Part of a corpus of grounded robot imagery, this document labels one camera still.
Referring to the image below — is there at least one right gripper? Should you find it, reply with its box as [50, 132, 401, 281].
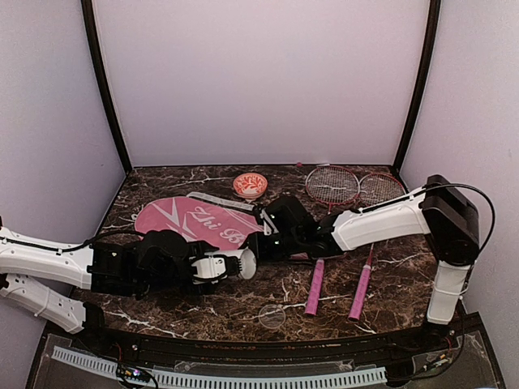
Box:
[238, 230, 304, 262]

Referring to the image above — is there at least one white shuttlecock tube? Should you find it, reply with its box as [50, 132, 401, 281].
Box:
[221, 248, 257, 280]

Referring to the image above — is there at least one clear plastic tube lid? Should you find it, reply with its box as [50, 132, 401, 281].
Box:
[258, 305, 286, 329]

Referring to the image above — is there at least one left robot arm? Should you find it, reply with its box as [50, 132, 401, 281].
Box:
[1, 227, 227, 353]

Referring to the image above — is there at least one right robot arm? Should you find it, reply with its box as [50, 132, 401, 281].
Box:
[242, 174, 487, 352]

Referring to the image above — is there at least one left red badminton racket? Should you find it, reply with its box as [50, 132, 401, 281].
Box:
[305, 165, 360, 316]

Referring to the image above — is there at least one red badminton racket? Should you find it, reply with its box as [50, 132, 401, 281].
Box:
[305, 165, 360, 316]
[348, 173, 405, 323]

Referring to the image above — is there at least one right red badminton racket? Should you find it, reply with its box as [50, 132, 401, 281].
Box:
[348, 173, 405, 323]

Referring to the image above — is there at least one red white patterned bowl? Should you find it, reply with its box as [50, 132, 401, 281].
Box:
[233, 173, 268, 199]

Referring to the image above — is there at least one pink racket bag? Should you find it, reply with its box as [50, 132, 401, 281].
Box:
[134, 191, 309, 263]

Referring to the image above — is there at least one white cable tray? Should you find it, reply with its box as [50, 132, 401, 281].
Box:
[51, 346, 387, 388]

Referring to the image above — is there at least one right black frame post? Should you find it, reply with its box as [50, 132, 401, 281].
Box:
[391, 0, 442, 177]

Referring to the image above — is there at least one black frame post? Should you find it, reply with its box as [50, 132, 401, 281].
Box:
[391, 0, 442, 177]
[80, 0, 133, 175]

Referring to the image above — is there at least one left black frame post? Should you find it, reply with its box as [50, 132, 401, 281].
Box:
[80, 0, 133, 175]

